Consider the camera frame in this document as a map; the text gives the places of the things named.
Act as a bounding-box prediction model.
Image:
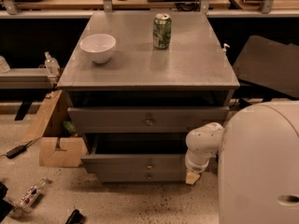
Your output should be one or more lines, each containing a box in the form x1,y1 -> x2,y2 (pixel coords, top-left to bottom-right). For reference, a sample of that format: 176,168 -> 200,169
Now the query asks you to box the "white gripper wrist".
185,149 -> 215,185

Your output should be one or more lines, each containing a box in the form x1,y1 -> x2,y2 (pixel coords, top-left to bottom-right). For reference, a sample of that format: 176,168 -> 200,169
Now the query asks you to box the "grey drawer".
68,106 -> 229,133
96,172 -> 186,183
80,133 -> 219,175

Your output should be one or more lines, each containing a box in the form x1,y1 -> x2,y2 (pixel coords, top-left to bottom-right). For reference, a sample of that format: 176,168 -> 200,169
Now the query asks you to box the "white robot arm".
185,101 -> 299,224

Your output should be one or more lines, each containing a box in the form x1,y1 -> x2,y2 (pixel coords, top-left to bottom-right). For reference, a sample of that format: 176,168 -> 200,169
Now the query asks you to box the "grey bottom drawer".
96,172 -> 186,183

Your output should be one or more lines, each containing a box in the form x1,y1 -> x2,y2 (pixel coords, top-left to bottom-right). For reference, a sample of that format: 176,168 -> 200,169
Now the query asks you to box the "grey drawer cabinet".
56,10 -> 241,185

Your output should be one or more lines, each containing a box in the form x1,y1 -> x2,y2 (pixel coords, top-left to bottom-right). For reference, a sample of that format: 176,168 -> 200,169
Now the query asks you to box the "grey top drawer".
68,106 -> 229,133

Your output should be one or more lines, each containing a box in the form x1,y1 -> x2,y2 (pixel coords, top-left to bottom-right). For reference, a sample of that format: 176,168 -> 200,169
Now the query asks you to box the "black object floor bottom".
65,209 -> 83,224

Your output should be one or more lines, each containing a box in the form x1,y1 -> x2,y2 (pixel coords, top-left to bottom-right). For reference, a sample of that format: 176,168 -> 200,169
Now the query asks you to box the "green item in box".
63,120 -> 77,135

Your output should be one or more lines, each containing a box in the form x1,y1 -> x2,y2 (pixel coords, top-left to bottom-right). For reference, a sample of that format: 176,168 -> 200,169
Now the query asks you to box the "small white pump bottle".
222,43 -> 230,54

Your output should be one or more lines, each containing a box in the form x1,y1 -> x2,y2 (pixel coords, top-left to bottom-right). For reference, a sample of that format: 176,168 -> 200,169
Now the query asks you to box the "cardboard box left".
22,91 -> 88,168

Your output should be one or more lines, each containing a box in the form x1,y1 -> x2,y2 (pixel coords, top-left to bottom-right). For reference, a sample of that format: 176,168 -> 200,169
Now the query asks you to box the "green soda can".
153,13 -> 171,49

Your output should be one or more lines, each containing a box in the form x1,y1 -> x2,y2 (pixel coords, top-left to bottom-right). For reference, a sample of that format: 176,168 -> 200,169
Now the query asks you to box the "white ceramic bowl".
79,34 -> 116,63

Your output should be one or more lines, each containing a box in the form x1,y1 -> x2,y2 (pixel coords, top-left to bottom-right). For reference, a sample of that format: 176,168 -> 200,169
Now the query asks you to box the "clear plastic bottle on floor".
8,177 -> 50,218

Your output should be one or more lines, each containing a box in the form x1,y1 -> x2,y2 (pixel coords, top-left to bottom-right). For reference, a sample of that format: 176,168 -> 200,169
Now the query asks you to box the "black power adapter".
6,145 -> 26,159

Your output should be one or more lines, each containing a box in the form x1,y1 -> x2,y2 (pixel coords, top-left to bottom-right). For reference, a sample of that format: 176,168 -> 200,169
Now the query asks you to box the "clear bottle on shelf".
45,51 -> 60,76

